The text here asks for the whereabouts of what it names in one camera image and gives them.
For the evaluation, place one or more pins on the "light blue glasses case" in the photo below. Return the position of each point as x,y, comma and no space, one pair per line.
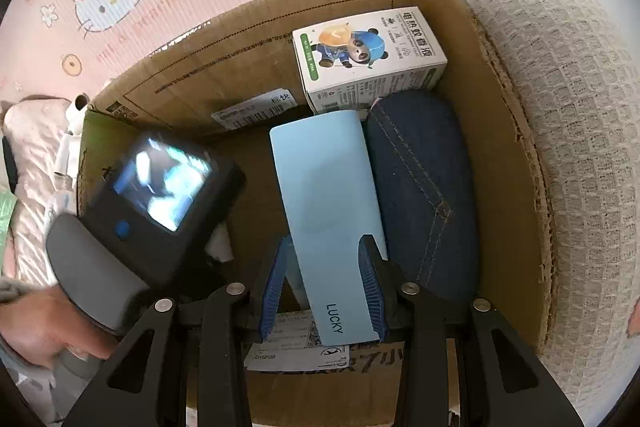
325,187

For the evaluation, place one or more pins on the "person's left hand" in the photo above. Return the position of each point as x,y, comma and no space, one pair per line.
45,327

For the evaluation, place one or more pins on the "cardboard box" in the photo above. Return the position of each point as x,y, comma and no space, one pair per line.
200,57

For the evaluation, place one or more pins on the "white carton with panda print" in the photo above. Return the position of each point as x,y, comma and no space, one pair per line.
360,57

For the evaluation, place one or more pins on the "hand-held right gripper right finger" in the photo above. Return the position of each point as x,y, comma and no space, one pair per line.
372,294

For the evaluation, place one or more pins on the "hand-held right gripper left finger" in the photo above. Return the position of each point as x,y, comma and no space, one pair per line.
272,294

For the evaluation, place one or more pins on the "denim glasses case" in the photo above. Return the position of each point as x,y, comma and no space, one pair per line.
425,167

